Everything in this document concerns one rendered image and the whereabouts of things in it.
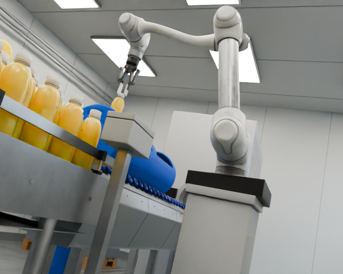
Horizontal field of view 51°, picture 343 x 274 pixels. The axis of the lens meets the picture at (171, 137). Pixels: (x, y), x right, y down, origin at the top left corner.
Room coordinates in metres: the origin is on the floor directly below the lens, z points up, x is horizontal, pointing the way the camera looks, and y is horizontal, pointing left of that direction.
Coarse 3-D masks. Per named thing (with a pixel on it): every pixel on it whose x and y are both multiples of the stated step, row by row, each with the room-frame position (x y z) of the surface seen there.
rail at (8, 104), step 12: (12, 108) 0.79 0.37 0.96; (24, 108) 0.83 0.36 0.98; (24, 120) 0.84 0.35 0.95; (36, 120) 0.88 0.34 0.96; (48, 120) 0.92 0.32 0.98; (48, 132) 0.93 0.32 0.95; (60, 132) 0.98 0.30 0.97; (72, 144) 1.04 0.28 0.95; (84, 144) 1.10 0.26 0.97; (96, 156) 1.19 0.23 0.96; (108, 156) 1.26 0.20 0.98
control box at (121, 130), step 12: (108, 120) 1.11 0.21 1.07; (120, 120) 1.09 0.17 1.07; (132, 120) 1.08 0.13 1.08; (108, 132) 1.10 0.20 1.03; (120, 132) 1.09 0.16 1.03; (132, 132) 1.09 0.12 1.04; (144, 132) 1.18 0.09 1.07; (108, 144) 1.16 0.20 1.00; (120, 144) 1.11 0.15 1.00; (132, 144) 1.11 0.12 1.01; (144, 144) 1.20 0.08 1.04; (132, 156) 1.28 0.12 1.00; (144, 156) 1.23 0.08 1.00
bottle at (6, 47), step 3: (0, 39) 0.92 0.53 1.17; (3, 42) 0.93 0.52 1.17; (6, 42) 0.94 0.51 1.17; (3, 45) 0.93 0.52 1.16; (6, 45) 0.94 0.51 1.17; (9, 45) 0.95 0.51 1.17; (3, 48) 0.94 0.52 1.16; (6, 48) 0.95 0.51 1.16; (9, 48) 0.95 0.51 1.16; (6, 51) 0.95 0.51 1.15; (9, 51) 0.96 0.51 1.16; (12, 51) 0.96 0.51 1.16; (9, 54) 0.96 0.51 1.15; (12, 54) 0.97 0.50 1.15; (9, 57) 0.96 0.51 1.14; (9, 60) 0.97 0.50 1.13
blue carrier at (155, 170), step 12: (84, 108) 1.53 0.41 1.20; (96, 108) 1.51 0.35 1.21; (108, 108) 1.49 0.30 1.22; (156, 156) 1.90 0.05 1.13; (132, 168) 1.69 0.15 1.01; (144, 168) 1.79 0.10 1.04; (156, 168) 1.93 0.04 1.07; (168, 168) 2.12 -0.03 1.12; (144, 180) 1.91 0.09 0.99; (156, 180) 2.02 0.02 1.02; (168, 180) 2.18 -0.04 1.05
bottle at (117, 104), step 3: (117, 96) 1.96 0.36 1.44; (120, 96) 1.95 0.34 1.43; (114, 99) 1.95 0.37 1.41; (117, 99) 1.94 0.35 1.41; (120, 99) 1.94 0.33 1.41; (123, 99) 1.96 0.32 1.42; (114, 102) 1.94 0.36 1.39; (117, 102) 1.93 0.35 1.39; (120, 102) 1.94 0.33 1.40; (123, 102) 1.95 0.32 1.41; (111, 105) 1.95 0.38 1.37; (114, 105) 1.94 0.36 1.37; (117, 105) 1.94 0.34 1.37; (120, 105) 1.94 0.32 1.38; (123, 105) 1.96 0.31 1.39; (114, 108) 1.94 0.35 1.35; (117, 108) 1.94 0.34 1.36; (120, 108) 1.95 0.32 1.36; (123, 108) 1.97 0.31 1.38; (120, 111) 1.95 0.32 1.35
